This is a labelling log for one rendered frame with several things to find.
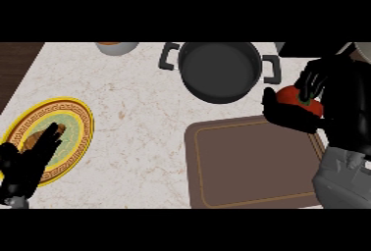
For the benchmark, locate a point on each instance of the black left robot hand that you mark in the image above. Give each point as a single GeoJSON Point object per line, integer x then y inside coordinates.
{"type": "Point", "coordinates": [21, 170]}

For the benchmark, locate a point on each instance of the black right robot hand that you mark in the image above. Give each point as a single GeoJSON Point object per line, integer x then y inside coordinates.
{"type": "Point", "coordinates": [346, 104]}

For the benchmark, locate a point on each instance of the red bell pepper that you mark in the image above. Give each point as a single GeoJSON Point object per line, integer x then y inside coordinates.
{"type": "Point", "coordinates": [290, 96]}

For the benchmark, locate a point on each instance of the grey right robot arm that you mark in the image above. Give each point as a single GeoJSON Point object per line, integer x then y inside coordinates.
{"type": "Point", "coordinates": [343, 183]}

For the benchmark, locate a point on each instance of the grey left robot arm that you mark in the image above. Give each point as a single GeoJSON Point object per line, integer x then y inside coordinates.
{"type": "Point", "coordinates": [17, 203]}

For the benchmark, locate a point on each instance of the brown tray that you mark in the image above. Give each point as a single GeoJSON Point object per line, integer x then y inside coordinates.
{"type": "Point", "coordinates": [252, 163]}

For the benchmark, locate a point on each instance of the brown croissant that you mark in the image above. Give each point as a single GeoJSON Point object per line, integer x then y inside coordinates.
{"type": "Point", "coordinates": [33, 139]}

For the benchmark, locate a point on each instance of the yellow patterned plate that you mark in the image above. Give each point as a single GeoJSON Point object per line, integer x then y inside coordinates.
{"type": "Point", "coordinates": [77, 130]}

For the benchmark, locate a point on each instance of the dark grey pot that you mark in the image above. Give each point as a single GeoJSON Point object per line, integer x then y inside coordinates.
{"type": "Point", "coordinates": [219, 70]}

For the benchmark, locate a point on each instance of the dark brown wooden panel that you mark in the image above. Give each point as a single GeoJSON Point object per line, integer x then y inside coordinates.
{"type": "Point", "coordinates": [15, 68]}

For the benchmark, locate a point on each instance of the grey cup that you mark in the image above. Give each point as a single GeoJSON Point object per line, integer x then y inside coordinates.
{"type": "Point", "coordinates": [116, 49]}

